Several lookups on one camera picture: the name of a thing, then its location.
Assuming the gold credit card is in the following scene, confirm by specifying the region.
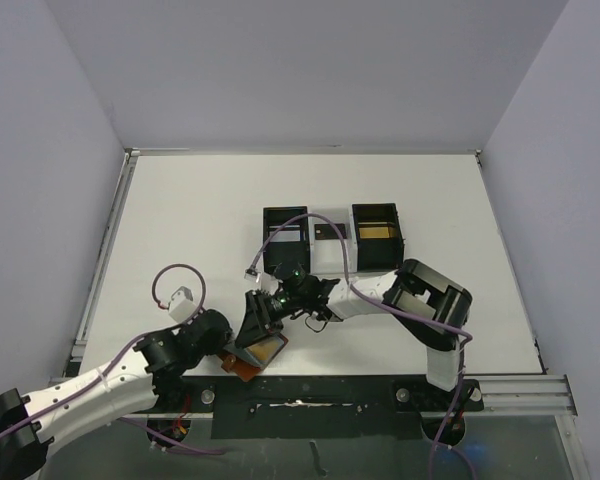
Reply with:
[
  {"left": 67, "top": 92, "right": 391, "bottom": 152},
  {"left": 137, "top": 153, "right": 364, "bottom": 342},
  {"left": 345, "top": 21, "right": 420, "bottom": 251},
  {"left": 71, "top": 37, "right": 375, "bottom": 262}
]
[{"left": 245, "top": 336, "right": 287, "bottom": 368}]

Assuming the brown leather card holder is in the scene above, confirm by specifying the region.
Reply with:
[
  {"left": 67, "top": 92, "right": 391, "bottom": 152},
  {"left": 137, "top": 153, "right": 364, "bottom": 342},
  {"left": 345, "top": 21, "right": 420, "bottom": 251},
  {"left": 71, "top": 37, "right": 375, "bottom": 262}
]
[{"left": 217, "top": 334, "right": 288, "bottom": 383}]

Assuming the black white card sorting tray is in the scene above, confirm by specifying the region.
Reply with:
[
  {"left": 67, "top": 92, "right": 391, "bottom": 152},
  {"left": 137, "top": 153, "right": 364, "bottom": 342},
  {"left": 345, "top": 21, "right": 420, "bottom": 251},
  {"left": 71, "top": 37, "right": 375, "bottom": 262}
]
[{"left": 263, "top": 203, "right": 404, "bottom": 276}]

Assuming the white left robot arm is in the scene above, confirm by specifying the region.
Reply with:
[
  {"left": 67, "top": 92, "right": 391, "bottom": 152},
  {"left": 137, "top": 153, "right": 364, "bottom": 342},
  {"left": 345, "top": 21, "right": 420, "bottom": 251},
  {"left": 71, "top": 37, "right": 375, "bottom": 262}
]
[{"left": 0, "top": 310, "right": 232, "bottom": 479}]

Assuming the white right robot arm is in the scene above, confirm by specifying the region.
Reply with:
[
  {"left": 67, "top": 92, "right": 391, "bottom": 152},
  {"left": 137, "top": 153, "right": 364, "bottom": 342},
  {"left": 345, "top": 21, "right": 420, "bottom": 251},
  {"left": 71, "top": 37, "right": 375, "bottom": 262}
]
[{"left": 234, "top": 259, "right": 473, "bottom": 409}]

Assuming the silver card in tray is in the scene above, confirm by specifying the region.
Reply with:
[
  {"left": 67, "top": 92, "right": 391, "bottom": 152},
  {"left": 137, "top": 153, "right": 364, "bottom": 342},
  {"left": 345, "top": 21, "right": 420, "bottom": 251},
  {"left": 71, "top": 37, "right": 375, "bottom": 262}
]
[{"left": 271, "top": 225, "right": 303, "bottom": 243}]

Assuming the black card in tray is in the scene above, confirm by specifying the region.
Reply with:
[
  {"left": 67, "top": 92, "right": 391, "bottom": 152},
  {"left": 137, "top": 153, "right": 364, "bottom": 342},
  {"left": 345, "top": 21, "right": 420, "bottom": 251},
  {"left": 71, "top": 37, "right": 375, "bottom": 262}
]
[{"left": 314, "top": 223, "right": 348, "bottom": 241}]

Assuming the gold card in tray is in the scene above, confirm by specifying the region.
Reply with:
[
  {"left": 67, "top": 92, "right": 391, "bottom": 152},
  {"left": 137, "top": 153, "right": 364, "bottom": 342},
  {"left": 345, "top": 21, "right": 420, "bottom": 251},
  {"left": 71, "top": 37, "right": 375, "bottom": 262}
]
[{"left": 358, "top": 225, "right": 396, "bottom": 240}]

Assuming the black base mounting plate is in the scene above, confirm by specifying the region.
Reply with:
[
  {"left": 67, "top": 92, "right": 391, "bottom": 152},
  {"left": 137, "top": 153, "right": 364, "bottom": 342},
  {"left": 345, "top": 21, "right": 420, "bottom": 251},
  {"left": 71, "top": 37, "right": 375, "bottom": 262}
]
[{"left": 134, "top": 375, "right": 484, "bottom": 441}]

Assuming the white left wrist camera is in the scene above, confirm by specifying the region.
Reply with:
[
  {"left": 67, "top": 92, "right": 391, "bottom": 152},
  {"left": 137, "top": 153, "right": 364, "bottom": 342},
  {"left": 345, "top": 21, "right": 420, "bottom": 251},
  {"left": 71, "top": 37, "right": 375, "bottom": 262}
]
[{"left": 167, "top": 286, "right": 196, "bottom": 324}]

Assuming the aluminium frame rail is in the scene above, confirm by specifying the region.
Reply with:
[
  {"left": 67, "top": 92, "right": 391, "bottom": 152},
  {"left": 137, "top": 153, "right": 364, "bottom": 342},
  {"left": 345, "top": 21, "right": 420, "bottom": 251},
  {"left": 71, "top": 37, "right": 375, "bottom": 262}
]
[{"left": 471, "top": 374, "right": 578, "bottom": 416}]

